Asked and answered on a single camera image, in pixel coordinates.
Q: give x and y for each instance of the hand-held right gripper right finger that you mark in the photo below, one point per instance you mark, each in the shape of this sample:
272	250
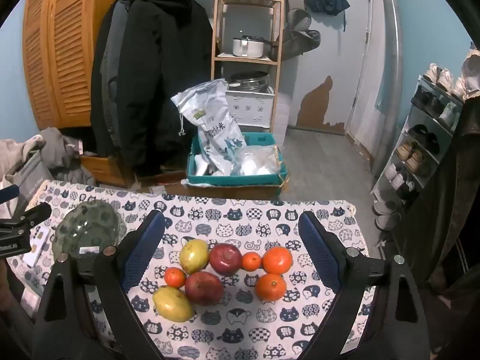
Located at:
318	247

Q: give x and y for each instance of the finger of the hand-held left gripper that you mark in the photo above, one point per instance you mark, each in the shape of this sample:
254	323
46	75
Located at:
9	192
35	213

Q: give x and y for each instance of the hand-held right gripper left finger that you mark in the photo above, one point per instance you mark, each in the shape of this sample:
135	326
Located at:
144	247

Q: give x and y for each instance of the small orange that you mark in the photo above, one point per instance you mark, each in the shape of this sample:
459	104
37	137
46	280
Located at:
251	261
175	276

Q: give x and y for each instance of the large orange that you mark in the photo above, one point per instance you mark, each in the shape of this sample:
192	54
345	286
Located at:
277	260
270	287

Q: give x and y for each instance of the green mango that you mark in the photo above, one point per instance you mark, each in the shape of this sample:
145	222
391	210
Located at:
194	255

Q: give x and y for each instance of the green glass plate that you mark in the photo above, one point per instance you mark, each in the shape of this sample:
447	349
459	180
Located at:
86	225

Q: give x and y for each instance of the red apple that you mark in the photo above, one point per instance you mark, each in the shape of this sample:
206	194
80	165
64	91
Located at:
204	288
225	258

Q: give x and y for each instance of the white fleece garment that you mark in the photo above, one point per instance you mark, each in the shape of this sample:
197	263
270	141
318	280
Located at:
15	150

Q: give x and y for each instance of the white sticker label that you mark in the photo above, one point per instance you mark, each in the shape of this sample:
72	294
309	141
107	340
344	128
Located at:
89	249

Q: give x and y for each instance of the grey clothes pile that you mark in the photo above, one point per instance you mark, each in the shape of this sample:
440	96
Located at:
56	150

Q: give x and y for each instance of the cat-print tablecloth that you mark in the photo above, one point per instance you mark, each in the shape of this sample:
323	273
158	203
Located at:
232	213

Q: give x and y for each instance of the white packet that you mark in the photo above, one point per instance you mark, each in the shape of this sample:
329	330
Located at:
200	165

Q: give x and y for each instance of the brown cardboard box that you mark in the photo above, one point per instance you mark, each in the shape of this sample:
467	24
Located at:
232	192

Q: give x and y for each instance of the clear plastic bag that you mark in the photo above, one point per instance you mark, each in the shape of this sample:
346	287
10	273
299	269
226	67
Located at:
258	161

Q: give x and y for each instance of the teal box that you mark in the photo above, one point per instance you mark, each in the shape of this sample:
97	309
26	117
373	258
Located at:
232	180

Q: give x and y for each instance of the black jacket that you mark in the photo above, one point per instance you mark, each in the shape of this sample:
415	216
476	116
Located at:
96	112

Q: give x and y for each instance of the shoe rack with shoes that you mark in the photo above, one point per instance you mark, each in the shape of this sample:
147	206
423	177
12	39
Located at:
416	157

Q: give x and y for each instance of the white rice bag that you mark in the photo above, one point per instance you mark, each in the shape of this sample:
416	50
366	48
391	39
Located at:
215	127

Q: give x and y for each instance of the dark hanging cloth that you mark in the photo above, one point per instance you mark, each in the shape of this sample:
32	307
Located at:
450	195

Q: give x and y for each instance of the white shoe rack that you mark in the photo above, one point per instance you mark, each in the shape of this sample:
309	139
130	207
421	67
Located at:
407	122

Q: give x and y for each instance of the white perforated basket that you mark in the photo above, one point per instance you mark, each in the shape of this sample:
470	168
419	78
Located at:
249	108

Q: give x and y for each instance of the wooden louvered wardrobe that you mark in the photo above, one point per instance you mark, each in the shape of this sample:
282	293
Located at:
67	45

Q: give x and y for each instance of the grey jacket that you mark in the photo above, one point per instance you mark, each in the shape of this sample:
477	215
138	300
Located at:
110	67

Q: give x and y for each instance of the metal pipe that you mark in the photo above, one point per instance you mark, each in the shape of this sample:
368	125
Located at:
392	82

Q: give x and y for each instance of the black hooded coat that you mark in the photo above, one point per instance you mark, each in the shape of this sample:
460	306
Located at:
165	63

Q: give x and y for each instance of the white door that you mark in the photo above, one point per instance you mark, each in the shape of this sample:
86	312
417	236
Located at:
371	63

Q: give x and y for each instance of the dark grey hanging bag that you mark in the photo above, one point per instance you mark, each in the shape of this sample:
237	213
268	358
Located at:
300	44

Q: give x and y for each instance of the steel cooking pot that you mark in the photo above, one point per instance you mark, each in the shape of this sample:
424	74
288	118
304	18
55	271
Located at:
245	47

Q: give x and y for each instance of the wooden shelf unit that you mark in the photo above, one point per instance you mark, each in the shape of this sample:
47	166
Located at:
215	45

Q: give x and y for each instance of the grey folded bag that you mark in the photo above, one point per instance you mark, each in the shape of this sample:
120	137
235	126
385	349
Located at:
300	19

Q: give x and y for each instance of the dark blue umbrella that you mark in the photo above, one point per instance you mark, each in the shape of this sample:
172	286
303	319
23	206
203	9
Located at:
326	2

